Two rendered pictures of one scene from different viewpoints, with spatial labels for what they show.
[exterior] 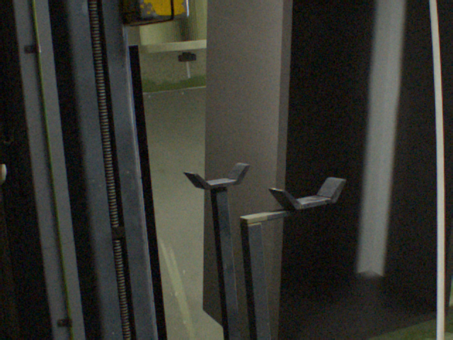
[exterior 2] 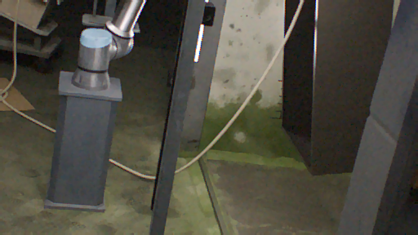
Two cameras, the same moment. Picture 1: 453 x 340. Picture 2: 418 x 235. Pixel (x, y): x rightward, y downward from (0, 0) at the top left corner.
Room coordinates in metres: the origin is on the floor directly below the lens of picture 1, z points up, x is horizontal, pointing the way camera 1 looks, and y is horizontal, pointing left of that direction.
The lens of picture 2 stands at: (2.79, -4.01, 1.89)
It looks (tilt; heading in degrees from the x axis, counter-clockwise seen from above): 20 degrees down; 105
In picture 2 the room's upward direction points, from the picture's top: 11 degrees clockwise
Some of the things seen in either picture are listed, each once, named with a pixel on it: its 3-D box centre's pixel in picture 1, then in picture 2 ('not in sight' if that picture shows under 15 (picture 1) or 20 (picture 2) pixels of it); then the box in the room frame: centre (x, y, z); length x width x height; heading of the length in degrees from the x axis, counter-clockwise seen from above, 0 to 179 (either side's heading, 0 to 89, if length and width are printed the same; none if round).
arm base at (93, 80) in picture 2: not in sight; (91, 74); (1.22, -0.70, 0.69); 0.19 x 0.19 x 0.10
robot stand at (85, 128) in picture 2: not in sight; (82, 141); (1.22, -0.70, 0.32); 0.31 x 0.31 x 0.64; 28
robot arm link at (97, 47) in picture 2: not in sight; (95, 48); (1.22, -0.69, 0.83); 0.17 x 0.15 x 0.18; 86
